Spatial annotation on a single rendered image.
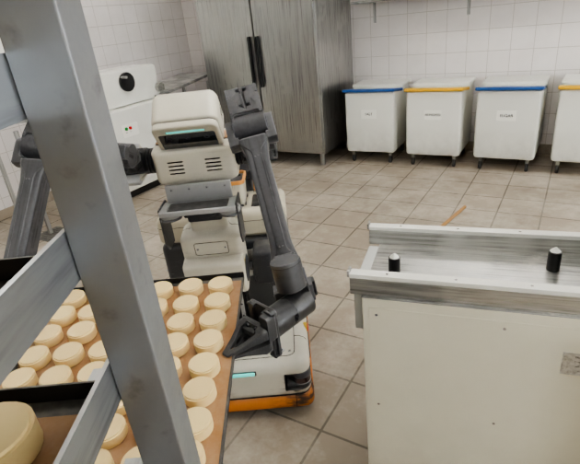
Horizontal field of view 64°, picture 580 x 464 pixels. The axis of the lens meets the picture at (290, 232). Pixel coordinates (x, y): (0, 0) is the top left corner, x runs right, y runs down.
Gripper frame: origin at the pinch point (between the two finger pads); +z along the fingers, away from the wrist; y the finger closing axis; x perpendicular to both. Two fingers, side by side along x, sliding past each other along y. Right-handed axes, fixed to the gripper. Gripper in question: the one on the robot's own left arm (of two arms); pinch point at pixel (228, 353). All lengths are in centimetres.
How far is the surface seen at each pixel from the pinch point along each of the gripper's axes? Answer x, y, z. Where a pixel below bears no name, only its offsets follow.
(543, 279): -26, 18, -80
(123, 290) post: -31, -39, 25
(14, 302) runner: -33, -43, 30
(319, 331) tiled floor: 81, 105, -107
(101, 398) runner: -31, -33, 28
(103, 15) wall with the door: 486, -56, -234
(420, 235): 9, 15, -79
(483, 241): -7, 16, -87
